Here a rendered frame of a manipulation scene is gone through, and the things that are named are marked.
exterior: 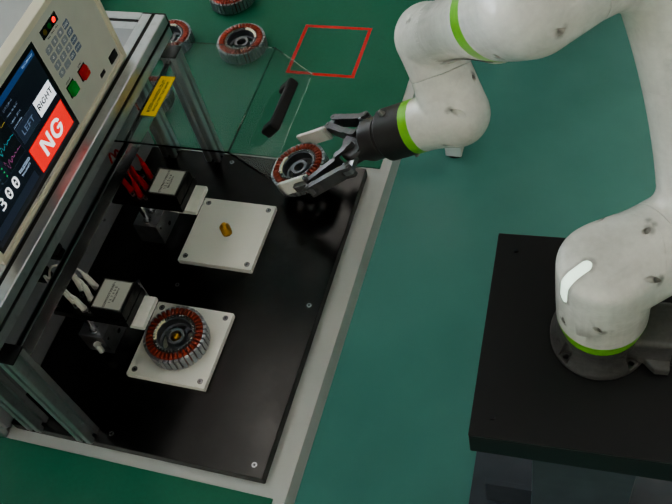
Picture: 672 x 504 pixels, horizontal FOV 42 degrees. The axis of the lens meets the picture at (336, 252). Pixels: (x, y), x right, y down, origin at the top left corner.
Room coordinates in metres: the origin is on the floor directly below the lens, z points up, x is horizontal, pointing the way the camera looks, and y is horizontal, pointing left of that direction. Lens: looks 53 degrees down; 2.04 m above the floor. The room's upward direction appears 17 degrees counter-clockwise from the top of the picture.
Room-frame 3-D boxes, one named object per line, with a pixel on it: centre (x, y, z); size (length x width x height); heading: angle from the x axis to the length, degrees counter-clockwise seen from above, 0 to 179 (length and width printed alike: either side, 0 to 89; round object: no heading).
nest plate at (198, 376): (0.85, 0.31, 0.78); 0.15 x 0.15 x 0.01; 60
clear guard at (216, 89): (1.14, 0.15, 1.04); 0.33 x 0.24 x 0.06; 60
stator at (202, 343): (0.85, 0.31, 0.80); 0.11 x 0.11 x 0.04
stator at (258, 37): (1.59, 0.07, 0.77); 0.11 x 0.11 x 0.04
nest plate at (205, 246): (1.06, 0.19, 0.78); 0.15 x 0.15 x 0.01; 60
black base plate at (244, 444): (0.96, 0.26, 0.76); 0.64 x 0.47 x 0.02; 150
